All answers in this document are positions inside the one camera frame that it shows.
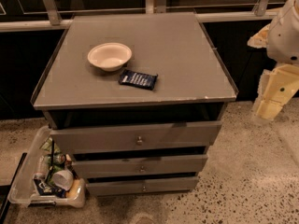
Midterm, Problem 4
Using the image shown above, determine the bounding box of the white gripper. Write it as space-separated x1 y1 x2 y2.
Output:
252 63 299 120

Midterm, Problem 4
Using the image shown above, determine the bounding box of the grey drawer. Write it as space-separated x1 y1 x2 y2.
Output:
50 121 221 155
72 155 207 178
86 176 198 196

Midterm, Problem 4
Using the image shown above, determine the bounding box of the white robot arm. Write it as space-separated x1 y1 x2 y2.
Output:
248 0 299 122

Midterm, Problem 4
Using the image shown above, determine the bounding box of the grey top drawer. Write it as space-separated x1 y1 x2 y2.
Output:
50 121 221 155

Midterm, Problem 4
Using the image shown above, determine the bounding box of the grey bottom drawer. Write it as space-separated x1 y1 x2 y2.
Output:
86 176 198 196

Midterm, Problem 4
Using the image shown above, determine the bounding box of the grey drawer cabinet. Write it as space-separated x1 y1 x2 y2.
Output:
32 13 236 185

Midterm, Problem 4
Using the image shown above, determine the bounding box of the blue snack packet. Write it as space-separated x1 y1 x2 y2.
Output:
119 69 158 91

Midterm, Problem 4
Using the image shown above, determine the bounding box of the white bowl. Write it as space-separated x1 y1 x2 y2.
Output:
87 43 132 72

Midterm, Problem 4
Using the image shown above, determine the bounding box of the yellow sponge in bin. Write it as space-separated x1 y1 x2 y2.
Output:
66 179 80 199

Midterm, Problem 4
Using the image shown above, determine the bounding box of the green can in bin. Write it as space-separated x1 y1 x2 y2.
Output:
53 153 65 165

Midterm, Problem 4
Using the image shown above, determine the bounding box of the white paper cup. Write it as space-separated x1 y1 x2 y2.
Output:
52 170 74 190

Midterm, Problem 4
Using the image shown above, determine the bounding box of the green chip bag in bin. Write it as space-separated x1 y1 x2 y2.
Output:
40 136 61 154

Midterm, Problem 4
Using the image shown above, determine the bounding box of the clear plastic bin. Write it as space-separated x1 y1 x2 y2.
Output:
8 126 85 208

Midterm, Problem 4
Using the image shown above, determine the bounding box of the clear plastic bottle in bin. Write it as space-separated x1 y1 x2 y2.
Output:
34 156 50 180

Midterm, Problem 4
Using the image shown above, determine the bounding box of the blue packet in bin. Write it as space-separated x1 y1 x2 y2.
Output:
34 179 66 198

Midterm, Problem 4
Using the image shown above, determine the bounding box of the metal railing frame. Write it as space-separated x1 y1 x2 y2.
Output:
0 0 288 33

